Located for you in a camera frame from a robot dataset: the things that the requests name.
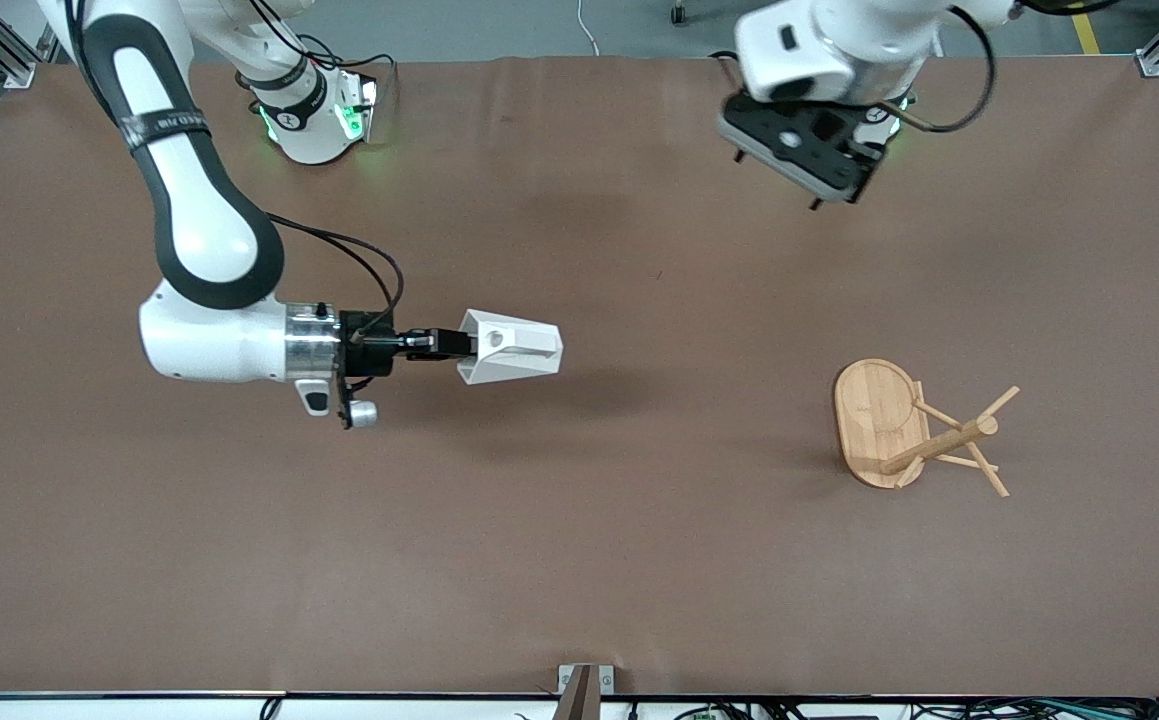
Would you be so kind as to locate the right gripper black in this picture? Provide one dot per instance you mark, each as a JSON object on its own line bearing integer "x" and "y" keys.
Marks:
{"x": 375, "y": 343}

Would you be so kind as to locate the white faceted cup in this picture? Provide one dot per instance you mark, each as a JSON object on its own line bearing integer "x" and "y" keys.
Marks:
{"x": 511, "y": 348}

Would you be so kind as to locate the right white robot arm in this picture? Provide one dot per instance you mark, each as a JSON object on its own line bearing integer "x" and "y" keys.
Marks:
{"x": 199, "y": 220}

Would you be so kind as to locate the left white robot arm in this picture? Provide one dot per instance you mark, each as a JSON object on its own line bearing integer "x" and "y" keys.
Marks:
{"x": 839, "y": 45}

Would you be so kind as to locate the wooden cup rack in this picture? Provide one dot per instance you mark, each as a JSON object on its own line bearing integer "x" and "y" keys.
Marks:
{"x": 877, "y": 420}

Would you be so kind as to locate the grey metal camera bracket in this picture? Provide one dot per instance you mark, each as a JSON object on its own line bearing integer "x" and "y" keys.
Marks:
{"x": 584, "y": 690}

